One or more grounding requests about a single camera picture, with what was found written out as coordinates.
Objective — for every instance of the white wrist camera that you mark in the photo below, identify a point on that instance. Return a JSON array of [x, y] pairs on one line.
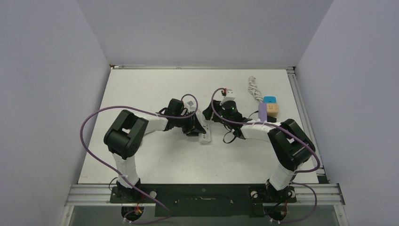
[[228, 95], [190, 104]]

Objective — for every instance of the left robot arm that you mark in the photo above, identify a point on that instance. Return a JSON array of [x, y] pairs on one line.
[[125, 135]]

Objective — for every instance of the blue plug cube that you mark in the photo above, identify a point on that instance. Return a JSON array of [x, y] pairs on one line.
[[269, 99]]

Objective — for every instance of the purple power strip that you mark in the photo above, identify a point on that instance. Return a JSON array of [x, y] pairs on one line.
[[262, 111]]

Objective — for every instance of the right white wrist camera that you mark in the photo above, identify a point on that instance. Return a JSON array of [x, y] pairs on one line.
[[228, 95]]

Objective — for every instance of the white power strip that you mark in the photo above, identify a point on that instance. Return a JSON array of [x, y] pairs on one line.
[[205, 139]]

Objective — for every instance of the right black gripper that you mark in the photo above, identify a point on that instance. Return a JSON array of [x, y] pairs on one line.
[[210, 114]]

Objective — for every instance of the orange plug cube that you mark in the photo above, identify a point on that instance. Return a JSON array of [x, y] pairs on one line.
[[272, 109]]

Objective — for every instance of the black plug with cable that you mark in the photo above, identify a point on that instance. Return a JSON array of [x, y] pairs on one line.
[[270, 119]]

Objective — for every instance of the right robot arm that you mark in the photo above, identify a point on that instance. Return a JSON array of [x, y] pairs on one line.
[[290, 143]]

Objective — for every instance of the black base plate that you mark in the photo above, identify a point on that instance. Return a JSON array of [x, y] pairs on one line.
[[205, 200]]

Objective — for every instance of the aluminium frame rail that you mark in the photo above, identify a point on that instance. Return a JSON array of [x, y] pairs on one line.
[[328, 194]]

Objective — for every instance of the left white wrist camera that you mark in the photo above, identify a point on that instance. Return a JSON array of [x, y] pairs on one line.
[[190, 104]]

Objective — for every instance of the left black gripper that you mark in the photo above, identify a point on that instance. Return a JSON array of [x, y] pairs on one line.
[[192, 127]]

